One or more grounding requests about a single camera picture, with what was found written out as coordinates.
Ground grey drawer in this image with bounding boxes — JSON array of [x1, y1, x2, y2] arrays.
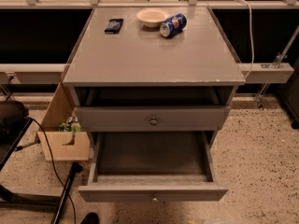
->
[[73, 87, 232, 133], [78, 132, 227, 202]]

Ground grey drawer cabinet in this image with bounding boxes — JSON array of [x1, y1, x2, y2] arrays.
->
[[64, 7, 245, 142]]

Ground grey top drawer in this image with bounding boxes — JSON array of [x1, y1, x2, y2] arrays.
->
[[73, 87, 232, 133]]

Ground green white snack bags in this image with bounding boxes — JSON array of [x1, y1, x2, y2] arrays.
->
[[59, 116, 81, 133]]

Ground blue Pepsi can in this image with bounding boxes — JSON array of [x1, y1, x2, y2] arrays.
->
[[160, 13, 187, 37]]

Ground white ceramic bowl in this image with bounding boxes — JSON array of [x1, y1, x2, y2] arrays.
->
[[136, 8, 169, 28]]

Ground plywood box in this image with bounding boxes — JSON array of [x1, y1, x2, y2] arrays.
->
[[37, 84, 90, 161]]

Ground black stand leg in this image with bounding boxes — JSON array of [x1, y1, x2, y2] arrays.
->
[[50, 162, 82, 224]]

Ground black shoe tip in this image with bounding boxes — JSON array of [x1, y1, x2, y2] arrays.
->
[[80, 212, 100, 224]]

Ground black chair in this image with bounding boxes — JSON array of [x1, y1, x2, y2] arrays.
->
[[0, 101, 60, 210]]

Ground metal strut right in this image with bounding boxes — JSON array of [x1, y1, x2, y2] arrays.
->
[[254, 25, 299, 110]]

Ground black cable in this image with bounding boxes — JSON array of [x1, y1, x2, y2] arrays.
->
[[27, 117, 78, 224]]

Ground white cable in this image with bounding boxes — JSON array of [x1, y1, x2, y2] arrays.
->
[[234, 0, 256, 79]]

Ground metal rail beam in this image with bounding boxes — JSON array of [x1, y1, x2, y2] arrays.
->
[[0, 63, 293, 85]]

